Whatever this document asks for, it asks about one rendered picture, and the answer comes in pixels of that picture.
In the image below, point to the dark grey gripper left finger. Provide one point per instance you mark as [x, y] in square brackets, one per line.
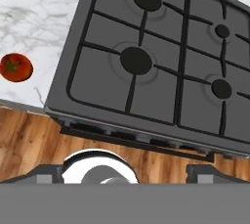
[49, 173]

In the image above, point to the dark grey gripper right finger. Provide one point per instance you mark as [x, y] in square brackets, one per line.
[200, 173]

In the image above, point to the grey stove with black grates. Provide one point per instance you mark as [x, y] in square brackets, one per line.
[104, 81]

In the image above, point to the red tomato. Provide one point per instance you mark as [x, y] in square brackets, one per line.
[16, 68]

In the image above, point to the white and black round thing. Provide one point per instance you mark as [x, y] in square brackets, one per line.
[73, 172]

